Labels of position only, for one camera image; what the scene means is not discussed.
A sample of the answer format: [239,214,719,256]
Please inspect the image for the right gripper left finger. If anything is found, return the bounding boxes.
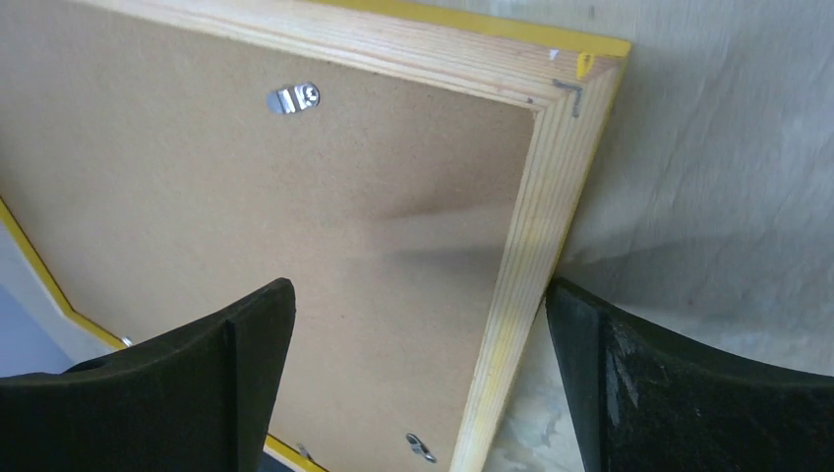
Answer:
[1,278,296,471]

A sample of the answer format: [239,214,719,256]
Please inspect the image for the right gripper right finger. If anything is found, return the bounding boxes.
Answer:
[545,278,833,471]

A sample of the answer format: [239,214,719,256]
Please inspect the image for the yellow wooden picture frame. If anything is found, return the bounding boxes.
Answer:
[1,1,629,471]

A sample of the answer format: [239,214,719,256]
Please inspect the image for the brown frame backing board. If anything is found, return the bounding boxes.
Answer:
[1,1,534,471]

